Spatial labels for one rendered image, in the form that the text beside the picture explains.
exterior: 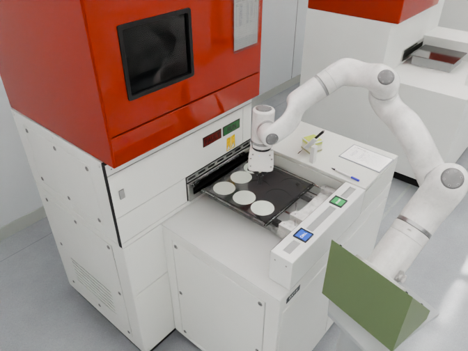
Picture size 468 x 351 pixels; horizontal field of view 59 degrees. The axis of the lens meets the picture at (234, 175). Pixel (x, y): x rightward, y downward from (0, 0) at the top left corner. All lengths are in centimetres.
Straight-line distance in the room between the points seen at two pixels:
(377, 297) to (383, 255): 14
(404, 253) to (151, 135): 94
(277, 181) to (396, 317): 84
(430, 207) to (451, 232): 190
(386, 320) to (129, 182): 99
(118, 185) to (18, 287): 151
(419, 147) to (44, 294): 223
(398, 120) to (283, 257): 61
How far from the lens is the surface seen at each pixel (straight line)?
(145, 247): 183
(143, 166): 161
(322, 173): 191
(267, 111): 154
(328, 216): 166
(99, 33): 129
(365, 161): 201
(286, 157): 199
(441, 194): 142
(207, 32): 158
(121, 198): 160
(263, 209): 175
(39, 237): 323
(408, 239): 144
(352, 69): 158
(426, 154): 153
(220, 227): 178
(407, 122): 152
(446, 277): 299
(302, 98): 156
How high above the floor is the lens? 201
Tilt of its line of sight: 35 degrees down
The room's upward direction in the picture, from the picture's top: straight up
